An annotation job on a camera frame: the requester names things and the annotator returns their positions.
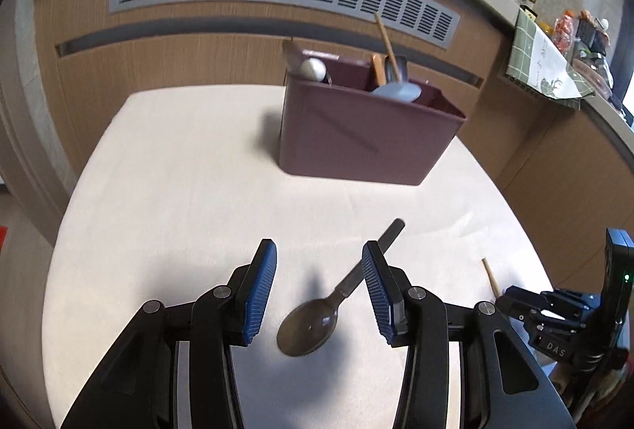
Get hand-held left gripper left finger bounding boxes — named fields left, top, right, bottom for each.
left=62, top=239, right=277, bottom=429

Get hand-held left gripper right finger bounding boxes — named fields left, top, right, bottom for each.
left=361, top=241, right=578, bottom=429

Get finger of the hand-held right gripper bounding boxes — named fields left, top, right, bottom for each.
left=497, top=284, right=604, bottom=328
left=524, top=319, right=598, bottom=369

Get large metal spoon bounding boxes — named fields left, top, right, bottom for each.
left=276, top=218, right=406, bottom=357

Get light wooden utensil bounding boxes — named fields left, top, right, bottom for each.
left=481, top=258, right=500, bottom=297

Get purple plastic utensil holder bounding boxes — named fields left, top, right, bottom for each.
left=278, top=53, right=468, bottom=186

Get blue plastic rice spoon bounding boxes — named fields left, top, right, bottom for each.
left=370, top=81, right=423, bottom=104

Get short orange wooden spatula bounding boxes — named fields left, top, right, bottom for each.
left=371, top=53, right=388, bottom=88

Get white tablecloth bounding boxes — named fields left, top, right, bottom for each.
left=42, top=85, right=556, bottom=429

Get wooden side cabinet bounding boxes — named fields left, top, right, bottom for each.
left=488, top=72, right=634, bottom=261

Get white spoon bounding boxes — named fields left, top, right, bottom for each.
left=298, top=59, right=328, bottom=82

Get green checkered cloth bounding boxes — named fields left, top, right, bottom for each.
left=498, top=8, right=595, bottom=110

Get black basket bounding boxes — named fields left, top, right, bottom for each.
left=577, top=15, right=612, bottom=56

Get orange packets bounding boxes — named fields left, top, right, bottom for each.
left=554, top=10, right=578, bottom=53

